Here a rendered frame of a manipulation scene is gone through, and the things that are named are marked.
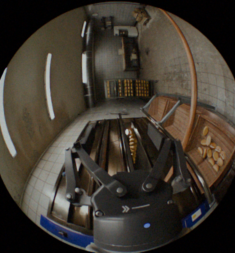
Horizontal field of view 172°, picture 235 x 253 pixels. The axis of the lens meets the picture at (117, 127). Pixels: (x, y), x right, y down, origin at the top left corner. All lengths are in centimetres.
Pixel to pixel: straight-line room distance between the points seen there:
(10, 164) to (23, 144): 37
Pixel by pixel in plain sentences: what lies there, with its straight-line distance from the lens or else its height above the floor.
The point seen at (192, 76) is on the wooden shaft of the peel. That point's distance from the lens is 38.
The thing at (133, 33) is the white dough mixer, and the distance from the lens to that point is 549.
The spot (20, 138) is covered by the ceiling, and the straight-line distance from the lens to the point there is 119.
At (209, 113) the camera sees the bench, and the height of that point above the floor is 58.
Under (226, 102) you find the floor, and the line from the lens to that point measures 154.
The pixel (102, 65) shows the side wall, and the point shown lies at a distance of 543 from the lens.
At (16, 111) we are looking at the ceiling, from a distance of 119.
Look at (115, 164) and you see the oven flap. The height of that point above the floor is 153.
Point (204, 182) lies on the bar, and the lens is 43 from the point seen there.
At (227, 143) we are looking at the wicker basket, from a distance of 94.
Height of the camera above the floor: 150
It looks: 1 degrees down
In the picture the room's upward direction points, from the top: 94 degrees counter-clockwise
